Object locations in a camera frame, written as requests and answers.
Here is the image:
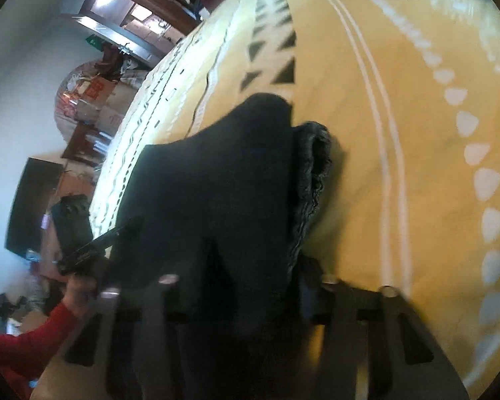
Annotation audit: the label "person left hand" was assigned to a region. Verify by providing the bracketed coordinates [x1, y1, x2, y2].
[62, 275, 96, 319]

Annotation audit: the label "cardboard box red print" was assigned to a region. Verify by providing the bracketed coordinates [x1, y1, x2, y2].
[76, 76, 125, 135]

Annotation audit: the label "yellow patterned bedspread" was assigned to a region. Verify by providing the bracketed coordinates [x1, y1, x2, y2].
[28, 0, 500, 400]

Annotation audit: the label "dark blue denim pants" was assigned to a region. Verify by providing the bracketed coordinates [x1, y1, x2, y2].
[106, 94, 330, 399]

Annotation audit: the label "red sleeved forearm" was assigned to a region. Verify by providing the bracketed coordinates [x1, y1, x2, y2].
[0, 302, 79, 399]

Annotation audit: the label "black flat screen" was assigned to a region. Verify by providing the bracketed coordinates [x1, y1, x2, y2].
[5, 157, 64, 258]

